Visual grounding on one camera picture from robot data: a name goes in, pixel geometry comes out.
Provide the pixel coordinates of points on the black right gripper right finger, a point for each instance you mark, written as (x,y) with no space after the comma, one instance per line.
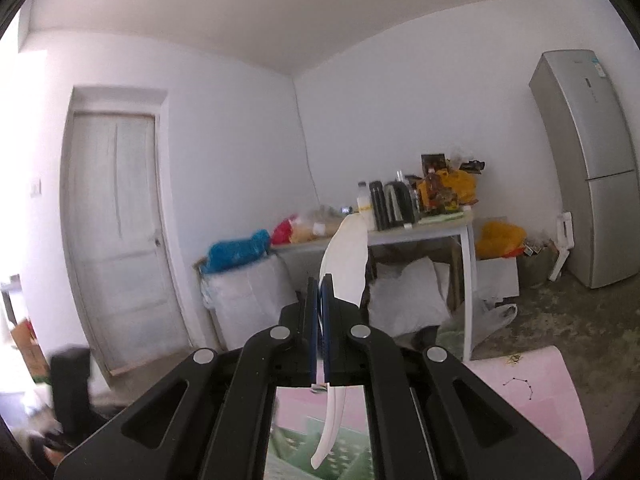
(431,419)

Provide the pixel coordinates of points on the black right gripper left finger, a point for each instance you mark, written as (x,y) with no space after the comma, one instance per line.
(210,417)

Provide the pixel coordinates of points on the pink patterned tablecloth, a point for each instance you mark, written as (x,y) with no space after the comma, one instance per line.
(536,383)

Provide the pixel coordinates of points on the white sack under table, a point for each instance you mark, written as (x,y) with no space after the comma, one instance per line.
(405,299)

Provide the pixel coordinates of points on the large white plastic sack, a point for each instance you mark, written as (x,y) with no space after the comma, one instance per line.
(245,300)

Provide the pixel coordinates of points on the white door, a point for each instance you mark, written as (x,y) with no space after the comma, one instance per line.
(114,231)

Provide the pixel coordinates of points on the blue plastic bag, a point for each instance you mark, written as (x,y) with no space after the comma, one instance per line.
(230,254)

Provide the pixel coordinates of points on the yellow orange bag on floor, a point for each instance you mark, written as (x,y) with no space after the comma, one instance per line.
(499,239)

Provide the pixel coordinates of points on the white side table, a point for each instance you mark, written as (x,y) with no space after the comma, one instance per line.
(392,247)

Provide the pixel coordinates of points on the red plastic bag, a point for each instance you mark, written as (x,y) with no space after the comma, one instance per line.
(282,233)

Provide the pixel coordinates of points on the black kettle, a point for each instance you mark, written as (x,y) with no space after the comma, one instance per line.
(399,204)

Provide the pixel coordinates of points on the white bottle yellow band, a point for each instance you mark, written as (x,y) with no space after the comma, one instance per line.
(365,206)

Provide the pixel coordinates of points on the black thermos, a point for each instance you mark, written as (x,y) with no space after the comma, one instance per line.
(379,205)

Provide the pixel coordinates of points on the silver refrigerator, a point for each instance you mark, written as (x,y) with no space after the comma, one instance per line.
(595,163)

